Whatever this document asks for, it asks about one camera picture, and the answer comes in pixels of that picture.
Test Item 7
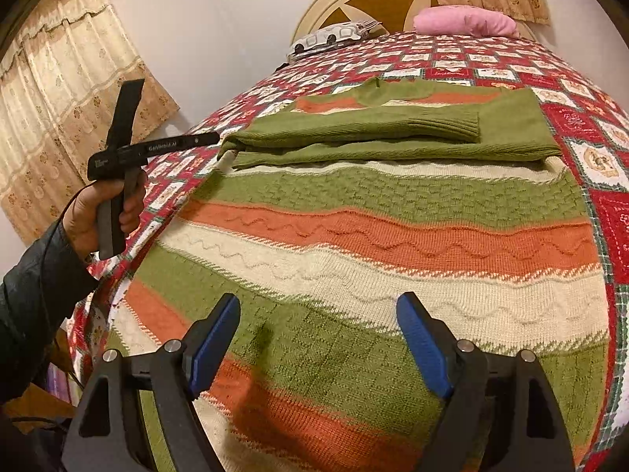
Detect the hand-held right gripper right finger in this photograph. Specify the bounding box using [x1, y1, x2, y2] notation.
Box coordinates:
[395, 291, 576, 472]

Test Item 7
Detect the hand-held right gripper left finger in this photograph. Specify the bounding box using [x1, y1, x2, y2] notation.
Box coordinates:
[61, 292, 241, 472]

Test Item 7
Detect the striped green orange knit sweater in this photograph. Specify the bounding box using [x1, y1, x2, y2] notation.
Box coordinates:
[105, 76, 612, 472]

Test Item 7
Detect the person's left forearm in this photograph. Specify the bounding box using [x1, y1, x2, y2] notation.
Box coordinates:
[0, 219, 99, 404]

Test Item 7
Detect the person's left hand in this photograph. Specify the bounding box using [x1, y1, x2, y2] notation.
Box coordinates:
[63, 177, 147, 261]

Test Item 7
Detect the white patterned pillow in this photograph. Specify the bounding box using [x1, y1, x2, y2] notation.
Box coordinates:
[287, 20, 384, 57]

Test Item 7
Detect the red checked printed blanket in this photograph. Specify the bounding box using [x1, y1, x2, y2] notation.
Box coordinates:
[69, 29, 629, 472]

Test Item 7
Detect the cream round headboard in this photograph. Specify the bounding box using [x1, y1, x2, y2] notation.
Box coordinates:
[291, 0, 539, 65]

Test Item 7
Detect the pink pillow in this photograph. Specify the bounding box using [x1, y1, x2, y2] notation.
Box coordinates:
[413, 5, 520, 39]

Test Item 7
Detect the thin black cable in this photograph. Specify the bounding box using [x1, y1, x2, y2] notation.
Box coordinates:
[44, 183, 96, 325]

